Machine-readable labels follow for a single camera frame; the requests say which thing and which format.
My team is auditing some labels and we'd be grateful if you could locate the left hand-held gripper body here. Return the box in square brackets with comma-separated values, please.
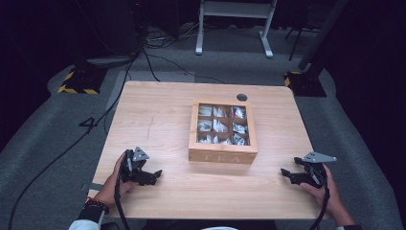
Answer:
[119, 146, 156, 186]

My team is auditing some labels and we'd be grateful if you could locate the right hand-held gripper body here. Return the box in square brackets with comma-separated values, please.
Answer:
[290, 150, 338, 190]

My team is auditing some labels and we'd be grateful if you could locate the wooden tea box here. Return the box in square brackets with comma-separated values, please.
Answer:
[188, 99, 259, 166]

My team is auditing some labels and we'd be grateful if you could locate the person's right hand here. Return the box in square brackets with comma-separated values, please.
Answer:
[299, 164, 356, 227]

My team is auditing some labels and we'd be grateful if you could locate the person's left hand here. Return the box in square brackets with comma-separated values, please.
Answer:
[93, 152, 141, 207]

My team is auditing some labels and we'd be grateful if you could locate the grey tape piece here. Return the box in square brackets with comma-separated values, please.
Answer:
[80, 182, 105, 193]

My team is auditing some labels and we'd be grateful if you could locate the black yellow striped stand base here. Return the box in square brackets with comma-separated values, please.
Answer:
[57, 65, 108, 96]
[283, 70, 327, 98]

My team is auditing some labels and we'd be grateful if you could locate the pile of tea bags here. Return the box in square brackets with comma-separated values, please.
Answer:
[196, 104, 251, 147]

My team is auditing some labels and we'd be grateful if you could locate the black tripod leg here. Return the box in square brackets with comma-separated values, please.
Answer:
[284, 26, 321, 62]

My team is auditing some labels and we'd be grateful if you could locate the black equipment stand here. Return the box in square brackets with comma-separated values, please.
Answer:
[85, 0, 148, 69]

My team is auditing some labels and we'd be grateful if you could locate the right hand-held gripper cable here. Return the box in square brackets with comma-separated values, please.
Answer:
[307, 174, 330, 230]

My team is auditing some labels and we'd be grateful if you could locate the hand-held gripper cable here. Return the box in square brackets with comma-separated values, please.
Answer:
[113, 156, 132, 230]
[307, 174, 330, 230]

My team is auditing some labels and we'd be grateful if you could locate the left hand-held gripper cable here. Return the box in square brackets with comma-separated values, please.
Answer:
[113, 156, 132, 230]

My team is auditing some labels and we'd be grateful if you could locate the dark beaded bracelet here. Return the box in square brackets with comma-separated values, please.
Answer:
[84, 196, 110, 216]

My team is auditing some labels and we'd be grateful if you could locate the long black floor cable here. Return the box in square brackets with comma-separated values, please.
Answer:
[7, 54, 139, 230]

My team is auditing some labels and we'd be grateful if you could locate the thin black floor cable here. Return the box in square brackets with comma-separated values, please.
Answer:
[141, 47, 226, 85]

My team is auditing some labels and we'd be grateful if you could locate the grey slanted metal post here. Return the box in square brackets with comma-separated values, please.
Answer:
[298, 0, 350, 72]

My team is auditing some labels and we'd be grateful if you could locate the tangle of floor cables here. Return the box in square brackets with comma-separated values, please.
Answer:
[143, 21, 207, 50]

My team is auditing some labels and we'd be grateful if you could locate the white metal desk frame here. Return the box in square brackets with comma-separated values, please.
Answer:
[194, 0, 278, 59]

